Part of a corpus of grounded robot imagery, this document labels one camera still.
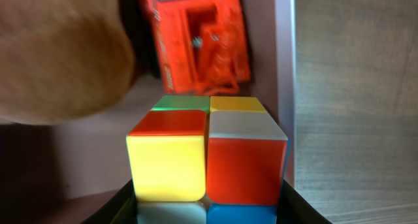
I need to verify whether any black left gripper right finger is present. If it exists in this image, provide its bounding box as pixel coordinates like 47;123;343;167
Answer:
276;180;331;224

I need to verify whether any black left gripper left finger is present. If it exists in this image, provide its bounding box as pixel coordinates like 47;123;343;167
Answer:
82;180;137;224

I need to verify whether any colourful two-by-two puzzle cube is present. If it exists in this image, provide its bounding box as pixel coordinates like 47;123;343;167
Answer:
126;95;288;224

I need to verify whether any brown plush toy with carrot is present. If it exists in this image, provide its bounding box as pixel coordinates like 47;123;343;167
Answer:
1;0;135;125

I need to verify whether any red toy fire truck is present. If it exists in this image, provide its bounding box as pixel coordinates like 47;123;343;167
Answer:
139;0;251;95

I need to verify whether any white square cardboard box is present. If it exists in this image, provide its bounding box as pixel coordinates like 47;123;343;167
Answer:
0;0;297;224

